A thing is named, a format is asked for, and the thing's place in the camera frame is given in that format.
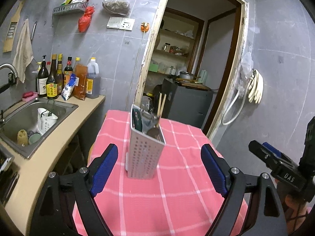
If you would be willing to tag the clear bag of dried goods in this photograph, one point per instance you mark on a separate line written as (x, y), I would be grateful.
(116, 7)

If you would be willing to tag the wooden grater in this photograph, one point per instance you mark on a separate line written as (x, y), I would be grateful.
(8, 43)

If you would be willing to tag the white drainer basket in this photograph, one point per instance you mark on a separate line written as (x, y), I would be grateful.
(45, 120)

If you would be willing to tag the wooden chopsticks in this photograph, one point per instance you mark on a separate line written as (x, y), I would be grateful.
(161, 102)

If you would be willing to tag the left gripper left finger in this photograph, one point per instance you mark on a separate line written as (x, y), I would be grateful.
(101, 167)

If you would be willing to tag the orange wall hook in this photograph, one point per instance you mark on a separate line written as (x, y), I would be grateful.
(144, 27)

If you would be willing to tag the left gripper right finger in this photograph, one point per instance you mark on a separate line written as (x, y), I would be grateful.
(218, 170)

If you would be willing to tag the dark soy sauce bottle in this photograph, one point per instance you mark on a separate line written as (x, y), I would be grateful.
(52, 83)

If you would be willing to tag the steel sink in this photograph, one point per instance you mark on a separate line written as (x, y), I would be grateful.
(25, 117)

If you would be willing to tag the dark grey cabinet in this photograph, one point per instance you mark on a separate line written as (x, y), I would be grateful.
(184, 104)

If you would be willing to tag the white perforated utensil holder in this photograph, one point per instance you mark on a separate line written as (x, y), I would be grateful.
(144, 151)

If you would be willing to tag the steel pot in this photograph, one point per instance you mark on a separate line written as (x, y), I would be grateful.
(187, 76)

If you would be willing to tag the green box on shelf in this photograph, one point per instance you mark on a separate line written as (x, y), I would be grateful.
(153, 67)

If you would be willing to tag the red plastic bag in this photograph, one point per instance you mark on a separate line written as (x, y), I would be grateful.
(85, 20)

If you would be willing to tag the blue white snack bag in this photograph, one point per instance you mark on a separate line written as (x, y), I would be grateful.
(69, 87)

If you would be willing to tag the pink soap dish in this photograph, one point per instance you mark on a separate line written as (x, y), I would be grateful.
(28, 96)

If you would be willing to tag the chrome faucet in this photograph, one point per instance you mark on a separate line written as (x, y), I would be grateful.
(12, 75)

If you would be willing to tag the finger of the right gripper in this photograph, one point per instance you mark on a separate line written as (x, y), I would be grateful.
(262, 153)
(272, 149)

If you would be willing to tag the orange sauce bottle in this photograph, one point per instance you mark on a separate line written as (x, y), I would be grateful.
(80, 72)

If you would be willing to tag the grey wall shelf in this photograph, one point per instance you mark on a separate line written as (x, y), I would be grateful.
(70, 8)

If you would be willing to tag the black pump bottle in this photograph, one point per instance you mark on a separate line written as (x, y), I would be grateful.
(42, 77)

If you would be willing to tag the white rubber gloves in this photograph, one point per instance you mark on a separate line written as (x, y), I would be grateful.
(255, 87)

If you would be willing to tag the right hand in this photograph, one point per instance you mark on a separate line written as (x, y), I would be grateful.
(295, 211)

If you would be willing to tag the white wall socket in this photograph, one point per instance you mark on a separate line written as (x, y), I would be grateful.
(120, 23)

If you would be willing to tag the pink checked tablecloth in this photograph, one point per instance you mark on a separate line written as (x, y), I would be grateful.
(180, 198)

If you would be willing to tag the beige hanging towel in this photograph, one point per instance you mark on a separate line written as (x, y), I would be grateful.
(24, 53)

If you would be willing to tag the large vinegar jug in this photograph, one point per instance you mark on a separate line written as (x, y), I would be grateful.
(93, 80)

